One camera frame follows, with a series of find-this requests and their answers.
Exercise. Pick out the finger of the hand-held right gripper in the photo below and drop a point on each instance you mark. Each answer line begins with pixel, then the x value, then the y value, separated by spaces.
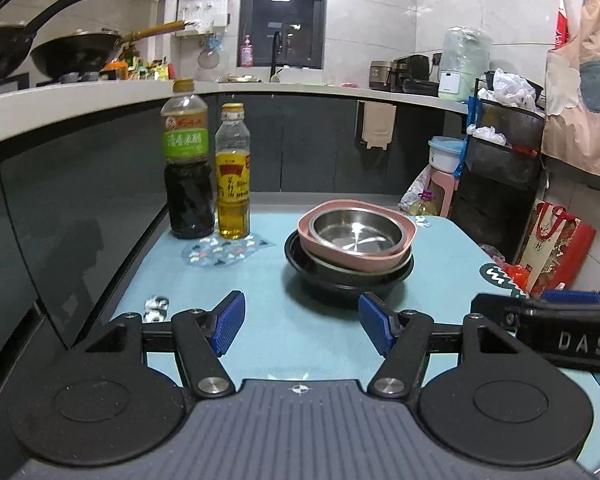
pixel 575 296
pixel 505 310

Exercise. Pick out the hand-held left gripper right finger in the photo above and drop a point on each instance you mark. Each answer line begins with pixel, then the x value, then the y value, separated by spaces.
pixel 377 325

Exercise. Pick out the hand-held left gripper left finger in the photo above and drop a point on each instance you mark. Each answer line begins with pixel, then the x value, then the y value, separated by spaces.
pixel 229 325

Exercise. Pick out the black plastic bowl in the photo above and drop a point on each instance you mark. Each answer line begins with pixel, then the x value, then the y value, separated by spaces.
pixel 330 289

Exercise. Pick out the pink plastic bowl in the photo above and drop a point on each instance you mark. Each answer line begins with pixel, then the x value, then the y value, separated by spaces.
pixel 360 261

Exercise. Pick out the green round plate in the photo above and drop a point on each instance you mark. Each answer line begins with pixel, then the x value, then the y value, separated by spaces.
pixel 330 269

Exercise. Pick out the stainless steel bowl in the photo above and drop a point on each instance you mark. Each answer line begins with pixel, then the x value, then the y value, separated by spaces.
pixel 355 232

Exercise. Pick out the red plastic bag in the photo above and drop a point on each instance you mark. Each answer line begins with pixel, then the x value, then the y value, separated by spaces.
pixel 517 275

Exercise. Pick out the red gift bag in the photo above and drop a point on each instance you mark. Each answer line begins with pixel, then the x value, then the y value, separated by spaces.
pixel 555 255

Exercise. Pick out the blue printed tablecloth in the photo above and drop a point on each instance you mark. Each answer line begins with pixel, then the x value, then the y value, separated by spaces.
pixel 280 320

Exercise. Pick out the yellow cooking oil bottle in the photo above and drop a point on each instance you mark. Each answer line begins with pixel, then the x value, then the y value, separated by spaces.
pixel 232 210

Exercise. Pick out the black storage cart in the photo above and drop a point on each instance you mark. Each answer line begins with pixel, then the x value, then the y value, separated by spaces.
pixel 500 195

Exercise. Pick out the large cooking oil jug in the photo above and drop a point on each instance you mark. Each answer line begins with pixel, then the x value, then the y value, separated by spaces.
pixel 428 206

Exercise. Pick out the dark vinegar bottle green label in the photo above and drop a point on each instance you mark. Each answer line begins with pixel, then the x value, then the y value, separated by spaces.
pixel 187 200

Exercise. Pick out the pink plastic stool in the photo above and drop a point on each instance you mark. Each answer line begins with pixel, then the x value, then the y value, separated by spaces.
pixel 444 185

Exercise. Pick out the patterned plastic bag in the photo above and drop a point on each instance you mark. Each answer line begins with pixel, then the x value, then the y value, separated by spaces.
pixel 412 187

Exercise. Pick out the blue lid plastic container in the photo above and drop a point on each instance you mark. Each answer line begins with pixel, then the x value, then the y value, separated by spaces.
pixel 445 155

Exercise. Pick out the white plastic bag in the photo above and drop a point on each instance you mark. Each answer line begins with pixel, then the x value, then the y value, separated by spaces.
pixel 487 135

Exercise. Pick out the beige hanging apron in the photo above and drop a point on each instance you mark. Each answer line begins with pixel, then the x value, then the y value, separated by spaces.
pixel 585 110

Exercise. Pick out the dark kitchen counter cabinet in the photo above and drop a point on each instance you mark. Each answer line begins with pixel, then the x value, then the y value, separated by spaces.
pixel 80 210

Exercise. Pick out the beige hanging waste bin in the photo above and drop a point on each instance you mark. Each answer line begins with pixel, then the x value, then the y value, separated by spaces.
pixel 377 125

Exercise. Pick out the pile of white plastic bags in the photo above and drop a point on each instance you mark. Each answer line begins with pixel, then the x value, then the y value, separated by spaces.
pixel 510 87

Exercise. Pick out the pale green kitchen appliance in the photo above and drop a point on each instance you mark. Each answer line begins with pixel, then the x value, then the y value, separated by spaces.
pixel 465 65

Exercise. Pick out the silver rice cooker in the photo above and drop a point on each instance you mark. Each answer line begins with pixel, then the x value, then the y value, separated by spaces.
pixel 381 76

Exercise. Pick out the black air fryer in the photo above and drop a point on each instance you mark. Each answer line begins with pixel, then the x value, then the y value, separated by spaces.
pixel 412 72

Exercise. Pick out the row of seasoning bottles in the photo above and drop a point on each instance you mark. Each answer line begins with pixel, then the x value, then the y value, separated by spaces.
pixel 150 69

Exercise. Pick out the pink soap bottle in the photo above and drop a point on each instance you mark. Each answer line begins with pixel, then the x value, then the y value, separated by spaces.
pixel 246 55

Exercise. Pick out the black sink faucet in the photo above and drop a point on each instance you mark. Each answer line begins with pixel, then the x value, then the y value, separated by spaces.
pixel 276 55

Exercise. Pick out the orange lid jar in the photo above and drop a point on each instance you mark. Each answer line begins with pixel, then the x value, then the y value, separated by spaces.
pixel 114 69

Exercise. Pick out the dark kitchen window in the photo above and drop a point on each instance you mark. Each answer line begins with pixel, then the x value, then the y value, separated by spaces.
pixel 280 10

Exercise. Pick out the black gas stove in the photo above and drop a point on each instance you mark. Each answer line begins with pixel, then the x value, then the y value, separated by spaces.
pixel 10 85

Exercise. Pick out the black frying pan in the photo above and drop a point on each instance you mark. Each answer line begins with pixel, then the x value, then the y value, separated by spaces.
pixel 0 50

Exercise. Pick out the white wall shelf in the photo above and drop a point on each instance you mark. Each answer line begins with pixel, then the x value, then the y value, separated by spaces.
pixel 202 15

